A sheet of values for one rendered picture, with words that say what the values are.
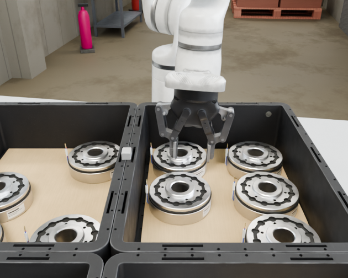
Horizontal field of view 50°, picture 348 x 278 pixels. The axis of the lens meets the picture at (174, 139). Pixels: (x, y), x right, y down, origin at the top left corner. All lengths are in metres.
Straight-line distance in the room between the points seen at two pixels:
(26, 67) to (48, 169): 3.04
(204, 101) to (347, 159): 0.58
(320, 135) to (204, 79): 0.68
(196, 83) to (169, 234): 0.23
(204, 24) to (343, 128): 0.77
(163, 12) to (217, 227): 0.45
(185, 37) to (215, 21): 0.05
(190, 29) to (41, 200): 0.38
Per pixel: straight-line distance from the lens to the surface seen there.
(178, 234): 0.58
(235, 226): 0.60
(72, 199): 0.67
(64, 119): 0.79
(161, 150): 0.73
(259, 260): 0.42
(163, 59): 0.84
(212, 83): 0.55
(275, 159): 0.72
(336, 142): 1.16
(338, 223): 0.54
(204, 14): 0.58
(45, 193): 0.70
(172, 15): 0.80
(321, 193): 0.58
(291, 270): 0.44
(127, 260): 0.42
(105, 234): 0.45
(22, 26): 3.68
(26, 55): 3.73
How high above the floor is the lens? 1.23
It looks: 30 degrees down
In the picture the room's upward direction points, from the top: straight up
